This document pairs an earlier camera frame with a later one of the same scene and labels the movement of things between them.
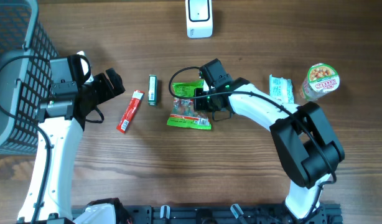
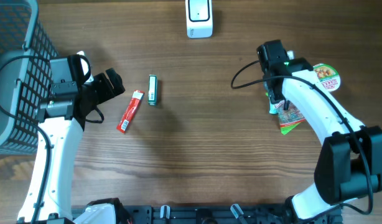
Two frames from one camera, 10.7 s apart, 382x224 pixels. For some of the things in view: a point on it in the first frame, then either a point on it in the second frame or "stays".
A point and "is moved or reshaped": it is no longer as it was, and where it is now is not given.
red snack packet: x=130 y=111 stays
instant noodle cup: x=321 y=79 stays
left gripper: x=107 y=91 stays
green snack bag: x=184 y=114 is moved or reshaped
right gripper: x=201 y=104 to x=275 y=98
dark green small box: x=152 y=90 stays
